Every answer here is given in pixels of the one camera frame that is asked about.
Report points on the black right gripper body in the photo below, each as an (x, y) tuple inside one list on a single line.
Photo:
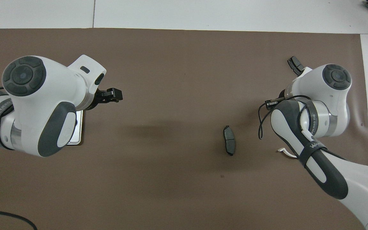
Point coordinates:
[(282, 94)]

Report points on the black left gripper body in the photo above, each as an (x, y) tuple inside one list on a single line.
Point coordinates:
[(99, 97)]

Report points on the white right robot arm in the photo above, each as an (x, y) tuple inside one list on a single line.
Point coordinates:
[(331, 95)]

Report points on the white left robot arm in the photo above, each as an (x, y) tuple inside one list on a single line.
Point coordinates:
[(43, 95)]

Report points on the silver metal tray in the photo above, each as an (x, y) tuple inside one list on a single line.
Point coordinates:
[(79, 127)]

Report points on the dark grey brake pad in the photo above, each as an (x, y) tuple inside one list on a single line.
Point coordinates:
[(294, 64), (229, 140)]

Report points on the brown table mat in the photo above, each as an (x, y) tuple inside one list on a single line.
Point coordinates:
[(171, 80)]

